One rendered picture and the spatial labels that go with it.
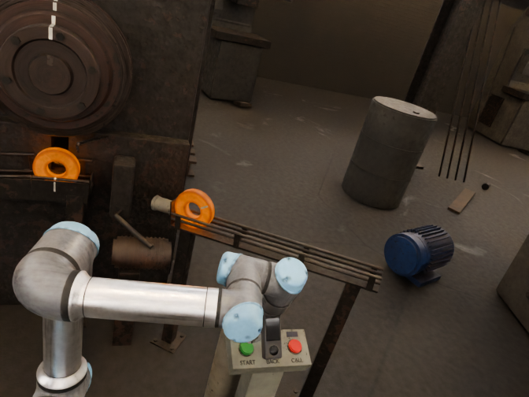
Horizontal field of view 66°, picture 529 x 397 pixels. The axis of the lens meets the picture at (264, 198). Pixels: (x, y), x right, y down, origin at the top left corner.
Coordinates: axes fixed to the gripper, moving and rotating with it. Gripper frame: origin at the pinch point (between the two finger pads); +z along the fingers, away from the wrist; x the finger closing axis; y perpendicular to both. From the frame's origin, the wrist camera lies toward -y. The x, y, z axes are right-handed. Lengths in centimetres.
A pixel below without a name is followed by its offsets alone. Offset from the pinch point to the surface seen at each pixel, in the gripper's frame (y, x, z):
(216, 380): 1.6, 1.5, 36.4
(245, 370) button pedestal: -5.5, 0.6, 6.0
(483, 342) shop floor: 26, -170, 78
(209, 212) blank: 54, 6, 10
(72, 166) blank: 74, 55, 14
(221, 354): 6.3, 1.8, 25.1
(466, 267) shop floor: 92, -217, 102
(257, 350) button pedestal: -0.6, -3.3, 4.3
